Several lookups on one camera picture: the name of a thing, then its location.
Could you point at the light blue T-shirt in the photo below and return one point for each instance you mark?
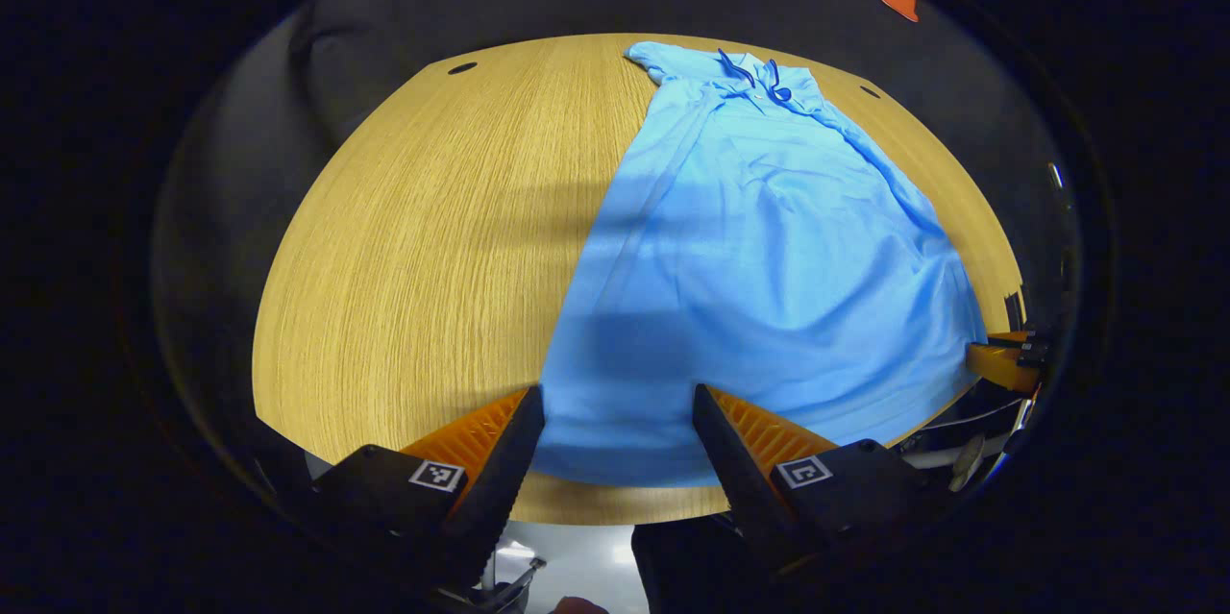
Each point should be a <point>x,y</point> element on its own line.
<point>769,258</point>

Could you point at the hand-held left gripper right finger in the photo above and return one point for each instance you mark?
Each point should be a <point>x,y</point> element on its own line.
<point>735,479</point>

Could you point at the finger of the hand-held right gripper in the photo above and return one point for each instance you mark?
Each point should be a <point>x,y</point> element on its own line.
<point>1004,362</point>

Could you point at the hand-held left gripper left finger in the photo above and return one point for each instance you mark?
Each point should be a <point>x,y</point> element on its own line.
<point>504,489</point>

